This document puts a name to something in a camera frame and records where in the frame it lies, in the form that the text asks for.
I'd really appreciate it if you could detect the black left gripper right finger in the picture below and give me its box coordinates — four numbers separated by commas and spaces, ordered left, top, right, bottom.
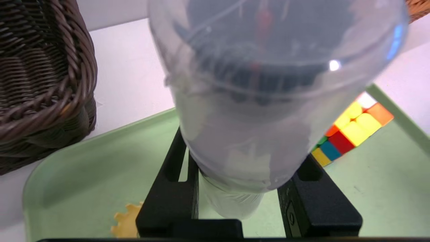
277, 155, 363, 237

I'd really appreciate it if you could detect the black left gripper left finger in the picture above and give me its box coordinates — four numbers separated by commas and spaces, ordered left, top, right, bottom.
136, 127, 199, 237

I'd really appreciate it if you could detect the beige pasta spoon green handle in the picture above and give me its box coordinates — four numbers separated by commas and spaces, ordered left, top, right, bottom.
111, 202, 143, 238

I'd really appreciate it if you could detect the clear plastic tube bottle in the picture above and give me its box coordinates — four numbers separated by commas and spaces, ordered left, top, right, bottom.
147, 0, 409, 220

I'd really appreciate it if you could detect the dark brown wicker basket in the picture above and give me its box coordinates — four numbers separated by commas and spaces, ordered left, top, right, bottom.
0, 0, 98, 175

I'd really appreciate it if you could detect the orange wicker basket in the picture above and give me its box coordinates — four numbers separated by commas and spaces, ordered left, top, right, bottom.
405, 0, 430, 24

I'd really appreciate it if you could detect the multicoloured puzzle cube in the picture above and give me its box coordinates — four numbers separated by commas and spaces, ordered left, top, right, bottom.
311, 91, 394, 167

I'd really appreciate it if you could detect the light green plastic tray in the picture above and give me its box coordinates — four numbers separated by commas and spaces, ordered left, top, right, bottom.
23, 83, 430, 241

